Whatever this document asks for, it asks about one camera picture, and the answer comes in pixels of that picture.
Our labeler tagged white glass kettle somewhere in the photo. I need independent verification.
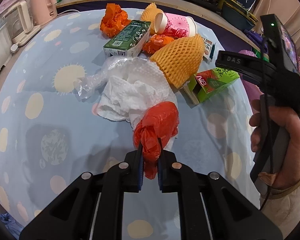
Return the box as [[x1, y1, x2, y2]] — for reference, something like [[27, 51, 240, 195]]
[[2, 0, 41, 47]]

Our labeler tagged light green NB box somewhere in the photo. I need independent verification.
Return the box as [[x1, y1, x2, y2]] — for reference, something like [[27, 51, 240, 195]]
[[183, 67, 240, 105]]

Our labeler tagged small crumpled orange paper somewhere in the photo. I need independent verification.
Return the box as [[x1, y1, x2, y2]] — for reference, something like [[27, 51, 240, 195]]
[[142, 34, 174, 55]]

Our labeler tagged teal basin with lids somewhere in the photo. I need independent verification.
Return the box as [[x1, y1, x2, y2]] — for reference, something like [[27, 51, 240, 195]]
[[218, 0, 258, 31]]

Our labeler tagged blue polka dot tablecloth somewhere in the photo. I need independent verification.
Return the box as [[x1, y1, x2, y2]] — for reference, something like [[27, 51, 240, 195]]
[[0, 10, 260, 226]]

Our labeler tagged red plastic bag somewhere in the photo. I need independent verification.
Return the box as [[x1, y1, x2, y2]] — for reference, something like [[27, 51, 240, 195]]
[[133, 101, 179, 180]]

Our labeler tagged white paper towel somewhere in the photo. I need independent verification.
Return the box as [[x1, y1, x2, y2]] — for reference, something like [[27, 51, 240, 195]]
[[96, 57, 179, 149]]

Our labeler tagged beige sleeve forearm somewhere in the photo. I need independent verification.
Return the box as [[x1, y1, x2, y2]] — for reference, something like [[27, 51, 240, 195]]
[[262, 180, 300, 238]]

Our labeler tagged pink electric kettle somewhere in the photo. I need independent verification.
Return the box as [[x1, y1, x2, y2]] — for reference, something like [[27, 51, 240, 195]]
[[30, 0, 57, 25]]

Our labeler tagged white snack wrapper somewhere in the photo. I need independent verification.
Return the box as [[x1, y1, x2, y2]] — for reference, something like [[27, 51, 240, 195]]
[[203, 38, 215, 63]]

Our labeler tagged person's right hand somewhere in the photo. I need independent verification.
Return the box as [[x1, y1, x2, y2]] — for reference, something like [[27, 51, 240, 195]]
[[249, 99, 300, 190]]

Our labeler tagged large yellow foam net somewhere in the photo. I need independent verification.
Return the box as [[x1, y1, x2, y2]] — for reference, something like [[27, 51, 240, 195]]
[[150, 34, 205, 89]]

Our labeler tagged large crumpled orange paper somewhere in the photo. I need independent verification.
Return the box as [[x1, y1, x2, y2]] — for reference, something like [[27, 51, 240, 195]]
[[100, 3, 131, 38]]

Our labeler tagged purple cloth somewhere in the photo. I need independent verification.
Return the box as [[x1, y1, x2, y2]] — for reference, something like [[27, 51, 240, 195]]
[[244, 30, 268, 54]]

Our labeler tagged small yellow foam net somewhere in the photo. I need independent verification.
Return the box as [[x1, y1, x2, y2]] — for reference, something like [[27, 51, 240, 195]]
[[141, 3, 163, 35]]

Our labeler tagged dark green milk carton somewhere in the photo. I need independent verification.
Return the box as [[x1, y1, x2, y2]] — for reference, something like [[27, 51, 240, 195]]
[[103, 20, 151, 58]]

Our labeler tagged clear plastic bag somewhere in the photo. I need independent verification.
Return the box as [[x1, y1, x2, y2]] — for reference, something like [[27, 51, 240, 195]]
[[74, 56, 141, 101]]

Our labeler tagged pink paper cup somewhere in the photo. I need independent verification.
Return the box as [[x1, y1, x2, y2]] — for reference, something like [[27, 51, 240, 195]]
[[154, 12, 197, 38]]

